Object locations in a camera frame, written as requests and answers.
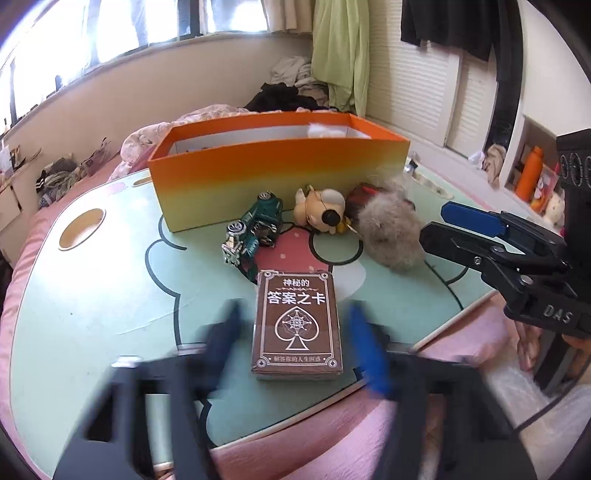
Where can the brown card box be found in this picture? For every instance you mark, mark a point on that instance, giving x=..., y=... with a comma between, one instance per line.
x=295, y=323

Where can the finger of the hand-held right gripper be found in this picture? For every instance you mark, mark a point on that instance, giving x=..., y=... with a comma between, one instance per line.
x=471, y=217
x=457, y=244

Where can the green hanging cloth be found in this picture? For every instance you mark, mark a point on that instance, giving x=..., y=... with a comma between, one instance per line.
x=341, y=55

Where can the striped dark cloth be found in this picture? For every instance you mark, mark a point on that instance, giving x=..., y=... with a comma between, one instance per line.
x=55, y=182

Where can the white louvered closet doors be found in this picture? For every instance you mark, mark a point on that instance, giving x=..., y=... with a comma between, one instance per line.
x=415, y=92

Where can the person's right hand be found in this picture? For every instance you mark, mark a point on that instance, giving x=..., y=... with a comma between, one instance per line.
x=526, y=346

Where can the black candy wrapper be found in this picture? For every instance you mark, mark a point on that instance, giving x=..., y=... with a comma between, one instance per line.
x=411, y=167

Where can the red pouch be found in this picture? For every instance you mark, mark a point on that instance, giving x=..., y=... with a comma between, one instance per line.
x=358, y=196

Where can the black clothes pile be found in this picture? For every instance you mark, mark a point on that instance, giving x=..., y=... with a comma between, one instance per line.
x=277, y=97

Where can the dark green toy car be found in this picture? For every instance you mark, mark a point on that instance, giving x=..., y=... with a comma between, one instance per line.
x=251, y=226

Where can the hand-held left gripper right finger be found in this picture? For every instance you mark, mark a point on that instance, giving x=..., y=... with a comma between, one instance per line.
x=369, y=355

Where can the black hanging garment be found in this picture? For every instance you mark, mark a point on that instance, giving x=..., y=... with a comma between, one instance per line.
x=452, y=27

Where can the window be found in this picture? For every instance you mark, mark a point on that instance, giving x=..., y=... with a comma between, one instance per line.
x=115, y=32

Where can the white fur pompom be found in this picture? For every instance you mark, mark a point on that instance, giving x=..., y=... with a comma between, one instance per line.
x=325, y=130

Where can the beige doll figure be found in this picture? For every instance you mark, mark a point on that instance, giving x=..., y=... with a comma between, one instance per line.
x=323, y=207

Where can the orange cardboard box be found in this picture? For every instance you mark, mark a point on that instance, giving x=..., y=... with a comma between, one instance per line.
x=277, y=170

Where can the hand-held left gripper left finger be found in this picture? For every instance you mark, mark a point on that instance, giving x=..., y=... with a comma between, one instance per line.
x=221, y=341

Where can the grey-brown fur pompom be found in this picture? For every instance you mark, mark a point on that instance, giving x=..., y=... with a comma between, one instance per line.
x=388, y=230

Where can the floral pink quilt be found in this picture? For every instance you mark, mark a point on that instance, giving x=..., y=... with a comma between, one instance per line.
x=147, y=138

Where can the orange bottle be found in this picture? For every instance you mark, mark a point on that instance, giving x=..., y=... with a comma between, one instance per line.
x=530, y=175

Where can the white clothes pile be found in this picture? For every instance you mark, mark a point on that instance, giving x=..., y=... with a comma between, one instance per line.
x=295, y=74

